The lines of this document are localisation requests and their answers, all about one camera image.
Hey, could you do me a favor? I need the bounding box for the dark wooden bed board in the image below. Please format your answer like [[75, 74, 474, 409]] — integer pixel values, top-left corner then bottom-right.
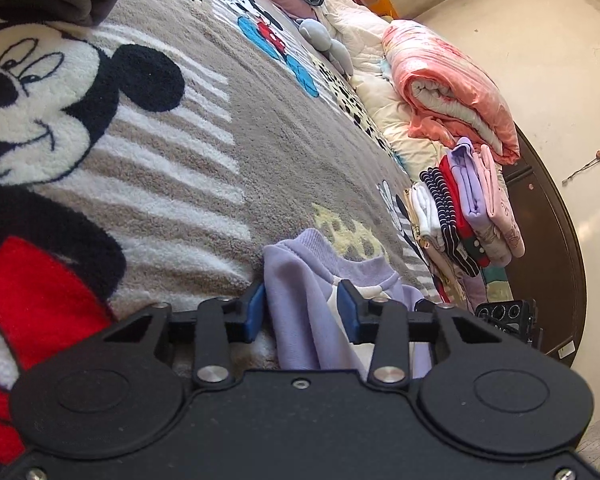
[[500, 124, 589, 361]]

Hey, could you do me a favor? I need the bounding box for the white quilt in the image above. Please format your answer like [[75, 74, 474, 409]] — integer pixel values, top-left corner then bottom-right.
[[320, 0, 443, 168]]

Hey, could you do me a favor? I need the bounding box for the purple patchwork quilt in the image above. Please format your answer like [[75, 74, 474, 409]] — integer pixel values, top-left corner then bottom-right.
[[462, 264, 513, 313]]

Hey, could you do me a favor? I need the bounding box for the cream and purple sweatshirt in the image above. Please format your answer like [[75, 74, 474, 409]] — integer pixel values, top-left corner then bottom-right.
[[261, 227, 433, 381]]

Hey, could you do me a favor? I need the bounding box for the cartoon mouse printed blanket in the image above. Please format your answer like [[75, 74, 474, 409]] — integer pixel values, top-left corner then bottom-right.
[[0, 0, 446, 468]]

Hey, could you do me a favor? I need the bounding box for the stack of folded children's clothes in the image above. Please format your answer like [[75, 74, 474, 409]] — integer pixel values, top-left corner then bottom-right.
[[402, 136, 527, 306]]

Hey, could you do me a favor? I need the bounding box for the grey plush toy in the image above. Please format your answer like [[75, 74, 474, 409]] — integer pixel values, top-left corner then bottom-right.
[[296, 17, 356, 76]]

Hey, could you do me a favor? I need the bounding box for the hanging wall ornament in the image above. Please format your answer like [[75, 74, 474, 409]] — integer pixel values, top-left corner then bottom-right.
[[561, 144, 600, 184]]

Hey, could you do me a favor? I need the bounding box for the orange pink rolled quilt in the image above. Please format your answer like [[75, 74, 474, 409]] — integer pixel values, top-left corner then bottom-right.
[[381, 19, 522, 166]]

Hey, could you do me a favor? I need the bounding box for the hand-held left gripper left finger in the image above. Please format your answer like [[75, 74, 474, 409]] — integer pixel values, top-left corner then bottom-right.
[[102, 281, 267, 390]]

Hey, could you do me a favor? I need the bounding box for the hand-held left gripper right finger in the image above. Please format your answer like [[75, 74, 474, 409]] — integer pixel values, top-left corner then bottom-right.
[[337, 279, 520, 390]]

